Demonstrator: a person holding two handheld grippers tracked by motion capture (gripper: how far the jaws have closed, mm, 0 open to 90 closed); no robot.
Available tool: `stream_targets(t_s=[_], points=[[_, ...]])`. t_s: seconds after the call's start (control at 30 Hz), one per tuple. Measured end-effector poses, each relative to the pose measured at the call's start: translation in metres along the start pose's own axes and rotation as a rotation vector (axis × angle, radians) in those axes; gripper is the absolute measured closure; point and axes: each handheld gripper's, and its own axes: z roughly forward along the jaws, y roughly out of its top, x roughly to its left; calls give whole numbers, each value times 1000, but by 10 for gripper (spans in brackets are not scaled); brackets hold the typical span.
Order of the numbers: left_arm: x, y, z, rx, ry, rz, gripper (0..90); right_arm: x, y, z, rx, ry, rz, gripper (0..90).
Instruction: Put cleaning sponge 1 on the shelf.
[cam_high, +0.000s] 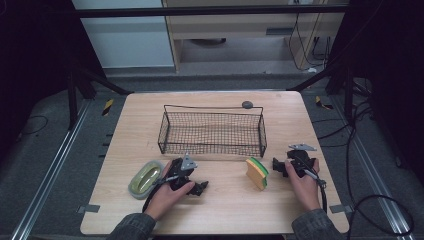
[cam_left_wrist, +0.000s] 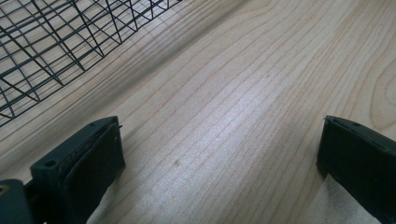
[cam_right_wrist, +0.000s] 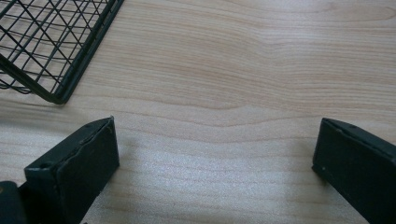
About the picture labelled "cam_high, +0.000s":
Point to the yellow and green sponge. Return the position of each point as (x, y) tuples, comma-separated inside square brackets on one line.
[(256, 174)]

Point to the white cabinet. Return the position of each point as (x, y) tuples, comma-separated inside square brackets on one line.
[(126, 43)]

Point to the person's left hand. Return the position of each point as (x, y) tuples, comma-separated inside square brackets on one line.
[(165, 196)]

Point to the grey tape piece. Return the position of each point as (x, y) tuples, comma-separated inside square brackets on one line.
[(88, 208), (340, 208)]

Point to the person's right hand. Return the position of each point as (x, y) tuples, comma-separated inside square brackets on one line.
[(306, 191)]

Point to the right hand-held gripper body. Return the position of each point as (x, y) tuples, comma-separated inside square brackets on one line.
[(301, 161)]

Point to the dark curtain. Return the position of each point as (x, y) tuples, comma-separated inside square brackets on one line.
[(33, 66), (393, 83)]

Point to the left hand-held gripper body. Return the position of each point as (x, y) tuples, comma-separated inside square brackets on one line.
[(181, 166)]

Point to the black horizontal bar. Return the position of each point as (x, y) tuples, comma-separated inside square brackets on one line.
[(200, 11)]

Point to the white plug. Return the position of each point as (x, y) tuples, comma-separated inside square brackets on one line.
[(312, 70)]

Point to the light wooden desk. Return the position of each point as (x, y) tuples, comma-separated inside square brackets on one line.
[(233, 26)]

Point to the aluminium floor rail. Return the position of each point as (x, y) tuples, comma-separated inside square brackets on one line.
[(50, 173), (376, 186)]

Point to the black metal stand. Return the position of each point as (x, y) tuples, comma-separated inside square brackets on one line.
[(72, 100), (348, 96)]

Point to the yellow and black tape strip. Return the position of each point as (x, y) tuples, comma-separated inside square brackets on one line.
[(322, 104), (107, 107)]

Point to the dark grey round disc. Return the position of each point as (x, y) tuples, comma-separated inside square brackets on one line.
[(247, 104)]

